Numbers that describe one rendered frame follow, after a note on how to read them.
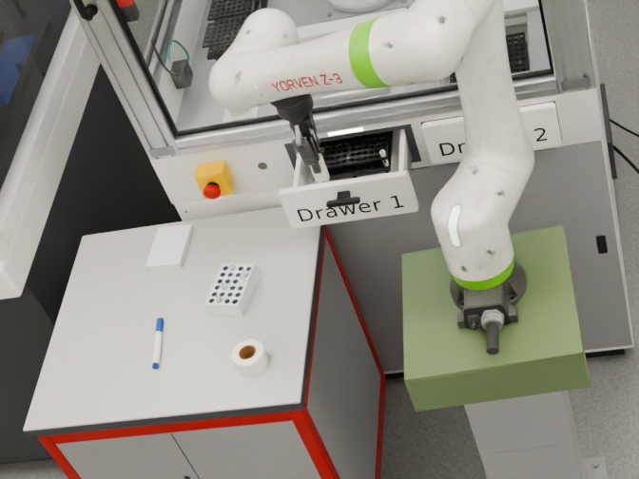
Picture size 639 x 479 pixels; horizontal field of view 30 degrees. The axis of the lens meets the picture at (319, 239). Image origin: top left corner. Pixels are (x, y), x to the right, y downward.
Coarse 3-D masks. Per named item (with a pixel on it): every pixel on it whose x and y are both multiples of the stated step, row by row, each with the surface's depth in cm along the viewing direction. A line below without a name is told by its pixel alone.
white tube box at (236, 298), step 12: (240, 264) 266; (252, 264) 265; (216, 276) 265; (228, 276) 265; (252, 276) 263; (216, 288) 264; (228, 288) 262; (240, 288) 262; (252, 288) 263; (228, 300) 260; (240, 300) 258; (216, 312) 261; (228, 312) 259; (240, 312) 258
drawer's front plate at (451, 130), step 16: (528, 112) 255; (544, 112) 255; (432, 128) 260; (448, 128) 260; (528, 128) 258; (544, 128) 258; (432, 144) 264; (448, 144) 263; (464, 144) 263; (544, 144) 261; (432, 160) 267; (448, 160) 267
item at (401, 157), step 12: (396, 132) 276; (396, 144) 273; (408, 144) 266; (396, 156) 270; (408, 156) 264; (300, 168) 268; (396, 168) 268; (408, 168) 262; (300, 180) 267; (312, 180) 273; (336, 180) 271
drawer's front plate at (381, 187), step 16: (368, 176) 254; (384, 176) 253; (400, 176) 252; (288, 192) 258; (304, 192) 257; (320, 192) 257; (336, 192) 256; (352, 192) 256; (368, 192) 256; (384, 192) 255; (400, 192) 255; (288, 208) 261; (304, 208) 261; (320, 208) 260; (336, 208) 260; (352, 208) 260; (368, 208) 259; (384, 208) 259; (400, 208) 258; (416, 208) 258; (304, 224) 264; (320, 224) 264
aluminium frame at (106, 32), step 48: (96, 0) 246; (576, 0) 236; (96, 48) 255; (576, 48) 244; (144, 96) 264; (432, 96) 257; (528, 96) 254; (144, 144) 273; (192, 144) 272; (240, 144) 271
